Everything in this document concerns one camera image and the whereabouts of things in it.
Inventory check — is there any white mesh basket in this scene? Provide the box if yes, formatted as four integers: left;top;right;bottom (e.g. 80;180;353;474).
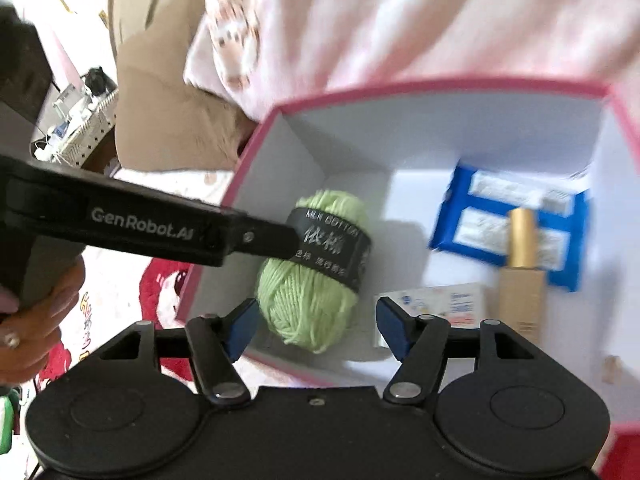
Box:
32;66;119;167

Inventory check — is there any blue wet wipes pack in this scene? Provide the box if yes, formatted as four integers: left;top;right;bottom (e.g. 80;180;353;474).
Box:
429;160;592;293

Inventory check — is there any green yarn ball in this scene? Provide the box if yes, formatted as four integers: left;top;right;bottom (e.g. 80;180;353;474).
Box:
255;189;375;356

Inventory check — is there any foundation bottle with gold cap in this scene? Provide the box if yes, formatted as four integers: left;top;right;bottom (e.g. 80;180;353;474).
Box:
495;207;548;346

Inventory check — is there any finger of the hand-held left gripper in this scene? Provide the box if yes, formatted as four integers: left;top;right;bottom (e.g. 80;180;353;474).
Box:
225;213;299;262

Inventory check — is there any red bear printed blanket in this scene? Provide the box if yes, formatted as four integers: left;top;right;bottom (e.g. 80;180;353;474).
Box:
35;167;236;411

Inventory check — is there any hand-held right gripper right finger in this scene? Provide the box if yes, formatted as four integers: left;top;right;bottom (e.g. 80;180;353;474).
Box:
375;297;543;405

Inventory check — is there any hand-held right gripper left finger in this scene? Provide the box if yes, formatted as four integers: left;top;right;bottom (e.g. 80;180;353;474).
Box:
97;298;262;405

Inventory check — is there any white wet wipes pack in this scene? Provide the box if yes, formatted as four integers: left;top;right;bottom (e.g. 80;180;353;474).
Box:
372;282;488;350

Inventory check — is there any green plastic object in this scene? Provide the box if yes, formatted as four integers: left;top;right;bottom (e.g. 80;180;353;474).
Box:
0;394;16;453

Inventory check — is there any pink cardboard box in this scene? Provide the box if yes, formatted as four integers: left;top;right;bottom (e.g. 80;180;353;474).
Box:
174;77;640;480

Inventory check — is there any person's left hand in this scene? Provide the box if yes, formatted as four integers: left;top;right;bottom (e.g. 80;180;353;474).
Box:
0;255;87;386

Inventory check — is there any brown pillow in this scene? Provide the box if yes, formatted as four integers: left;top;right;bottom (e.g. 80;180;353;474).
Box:
114;7;261;173

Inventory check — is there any pink puppy print pillow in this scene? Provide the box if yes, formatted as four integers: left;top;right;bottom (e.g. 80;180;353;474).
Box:
182;0;640;126

